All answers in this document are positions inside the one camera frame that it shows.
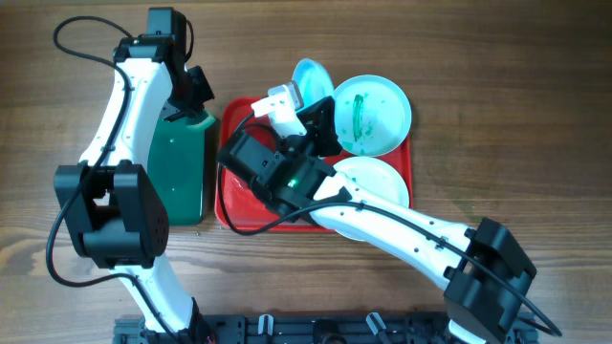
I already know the green sponge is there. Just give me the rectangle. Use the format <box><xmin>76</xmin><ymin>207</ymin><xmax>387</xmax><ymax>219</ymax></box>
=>
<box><xmin>186</xmin><ymin>110</ymin><xmax>216</xmax><ymax>132</ymax></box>

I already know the white plate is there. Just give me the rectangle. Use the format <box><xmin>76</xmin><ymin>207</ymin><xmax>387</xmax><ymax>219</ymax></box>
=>
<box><xmin>329</xmin><ymin>156</ymin><xmax>411</xmax><ymax>242</ymax></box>
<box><xmin>334</xmin><ymin>75</ymin><xmax>412</xmax><ymax>157</ymax></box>
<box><xmin>292</xmin><ymin>58</ymin><xmax>335</xmax><ymax>107</ymax></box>

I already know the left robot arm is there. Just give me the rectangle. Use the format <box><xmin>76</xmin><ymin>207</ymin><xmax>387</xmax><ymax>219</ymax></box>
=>
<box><xmin>45</xmin><ymin>7</ymin><xmax>215</xmax><ymax>343</ymax></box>

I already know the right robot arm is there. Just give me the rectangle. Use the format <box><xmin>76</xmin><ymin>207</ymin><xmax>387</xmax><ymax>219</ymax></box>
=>
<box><xmin>217</xmin><ymin>97</ymin><xmax>536</xmax><ymax>343</ymax></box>

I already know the green tray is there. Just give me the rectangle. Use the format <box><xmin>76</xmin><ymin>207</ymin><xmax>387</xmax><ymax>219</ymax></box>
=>
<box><xmin>147</xmin><ymin>118</ymin><xmax>207</xmax><ymax>226</ymax></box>

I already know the red tray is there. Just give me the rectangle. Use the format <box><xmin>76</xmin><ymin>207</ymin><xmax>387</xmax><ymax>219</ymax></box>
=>
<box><xmin>214</xmin><ymin>97</ymin><xmax>414</xmax><ymax>232</ymax></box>

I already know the black aluminium base frame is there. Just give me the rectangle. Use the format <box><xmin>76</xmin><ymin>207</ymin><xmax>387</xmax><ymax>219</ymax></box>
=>
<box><xmin>112</xmin><ymin>312</ymin><xmax>539</xmax><ymax>344</ymax></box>

